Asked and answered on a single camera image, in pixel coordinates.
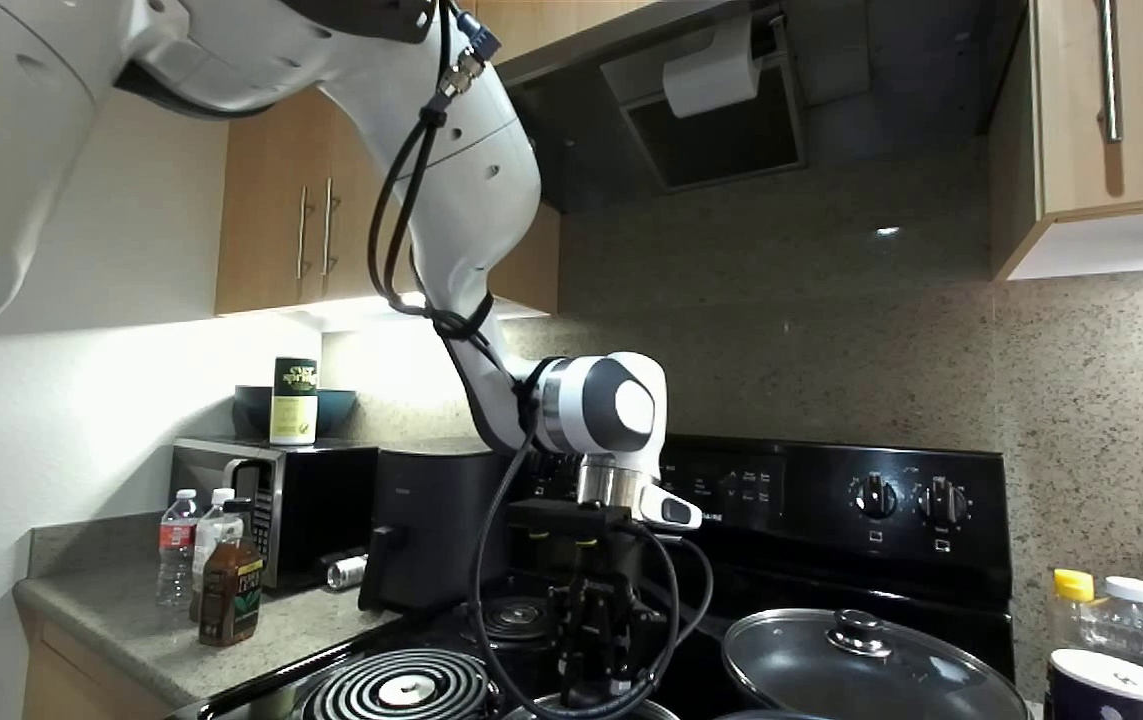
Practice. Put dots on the range hood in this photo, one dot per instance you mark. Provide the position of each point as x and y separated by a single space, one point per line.
731 130

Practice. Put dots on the black electric stove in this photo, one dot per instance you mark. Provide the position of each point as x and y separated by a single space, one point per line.
831 570

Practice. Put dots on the paper towel roll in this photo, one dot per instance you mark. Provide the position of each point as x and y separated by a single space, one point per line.
711 75

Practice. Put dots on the silver can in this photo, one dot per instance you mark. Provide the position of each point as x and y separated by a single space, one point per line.
347 572

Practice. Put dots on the dark blue bowl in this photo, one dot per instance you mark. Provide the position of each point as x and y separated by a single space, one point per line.
253 410

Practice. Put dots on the small coil burner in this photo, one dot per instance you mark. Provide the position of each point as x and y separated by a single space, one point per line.
516 617

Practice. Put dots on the clear water bottle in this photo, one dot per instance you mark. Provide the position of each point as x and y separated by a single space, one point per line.
177 550

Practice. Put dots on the yellow capped bottle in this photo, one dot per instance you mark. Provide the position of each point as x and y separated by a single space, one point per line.
1069 605

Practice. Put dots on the white capped plastic bottle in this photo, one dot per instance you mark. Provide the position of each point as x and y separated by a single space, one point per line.
213 530

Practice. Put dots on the green and white canister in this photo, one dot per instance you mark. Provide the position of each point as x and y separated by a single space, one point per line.
293 405

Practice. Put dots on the stove knob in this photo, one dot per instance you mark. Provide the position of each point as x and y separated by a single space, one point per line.
876 495
943 501

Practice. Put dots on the wooden wall cabinet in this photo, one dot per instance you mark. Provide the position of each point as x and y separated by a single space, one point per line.
1111 110
261 220

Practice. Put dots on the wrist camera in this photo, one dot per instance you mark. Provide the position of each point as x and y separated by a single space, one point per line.
571 518

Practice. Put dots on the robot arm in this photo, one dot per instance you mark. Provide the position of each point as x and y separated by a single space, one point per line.
471 190

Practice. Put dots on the black air fryer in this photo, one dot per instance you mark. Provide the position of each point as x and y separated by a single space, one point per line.
431 530

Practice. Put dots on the clear white capped jug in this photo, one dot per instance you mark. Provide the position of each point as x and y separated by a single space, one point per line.
1136 630

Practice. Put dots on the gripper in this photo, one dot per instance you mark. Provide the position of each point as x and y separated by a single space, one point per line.
609 565

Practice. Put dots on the brown tea bottle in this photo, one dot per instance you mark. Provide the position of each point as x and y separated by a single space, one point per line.
231 590

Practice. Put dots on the microwave door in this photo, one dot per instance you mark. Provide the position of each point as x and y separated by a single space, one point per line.
206 480

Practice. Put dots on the glass pot lid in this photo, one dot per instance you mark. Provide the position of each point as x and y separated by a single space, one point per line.
861 665

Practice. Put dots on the black microwave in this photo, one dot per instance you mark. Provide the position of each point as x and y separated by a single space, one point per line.
316 510

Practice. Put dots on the large coil burner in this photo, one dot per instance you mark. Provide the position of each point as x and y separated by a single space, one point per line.
401 688

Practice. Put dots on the dark tub with white lid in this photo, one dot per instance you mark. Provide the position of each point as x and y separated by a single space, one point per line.
1106 690

